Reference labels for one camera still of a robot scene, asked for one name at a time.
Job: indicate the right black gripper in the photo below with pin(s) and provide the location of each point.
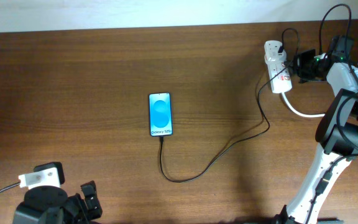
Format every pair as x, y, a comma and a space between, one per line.
297, 68

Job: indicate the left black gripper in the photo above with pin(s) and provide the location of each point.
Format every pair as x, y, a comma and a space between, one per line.
84, 214

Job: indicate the blue Galaxy smartphone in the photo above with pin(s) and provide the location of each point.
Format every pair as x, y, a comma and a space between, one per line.
160, 114

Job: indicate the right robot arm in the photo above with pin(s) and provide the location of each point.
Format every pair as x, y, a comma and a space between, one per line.
337, 132

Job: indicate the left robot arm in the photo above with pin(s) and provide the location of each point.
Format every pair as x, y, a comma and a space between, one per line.
52, 205

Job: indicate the white USB charger adapter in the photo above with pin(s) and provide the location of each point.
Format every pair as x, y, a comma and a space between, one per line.
273, 56

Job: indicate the white power strip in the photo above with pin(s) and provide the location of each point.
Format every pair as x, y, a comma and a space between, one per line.
279, 75

